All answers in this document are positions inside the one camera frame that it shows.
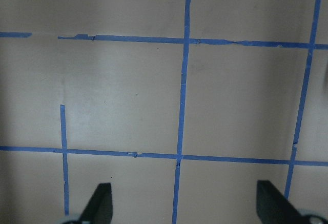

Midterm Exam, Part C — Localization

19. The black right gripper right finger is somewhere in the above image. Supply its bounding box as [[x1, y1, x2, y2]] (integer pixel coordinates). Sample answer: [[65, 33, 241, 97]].
[[256, 180, 303, 224]]

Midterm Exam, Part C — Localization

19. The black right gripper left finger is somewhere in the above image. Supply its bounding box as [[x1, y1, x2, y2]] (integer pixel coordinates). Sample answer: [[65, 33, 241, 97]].
[[78, 183, 113, 224]]

